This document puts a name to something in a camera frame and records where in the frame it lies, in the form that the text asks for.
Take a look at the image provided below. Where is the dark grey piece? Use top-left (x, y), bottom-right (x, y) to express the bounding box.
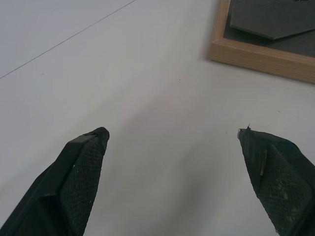
top-left (229, 0), bottom-right (315, 41)

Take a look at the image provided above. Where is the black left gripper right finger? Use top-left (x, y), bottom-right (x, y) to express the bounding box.
top-left (237, 124), bottom-right (315, 236)

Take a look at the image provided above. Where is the wooden framed tray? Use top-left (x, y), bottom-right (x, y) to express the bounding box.
top-left (206, 0), bottom-right (315, 85)

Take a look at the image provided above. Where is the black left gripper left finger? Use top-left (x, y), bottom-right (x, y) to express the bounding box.
top-left (0, 126), bottom-right (110, 236)

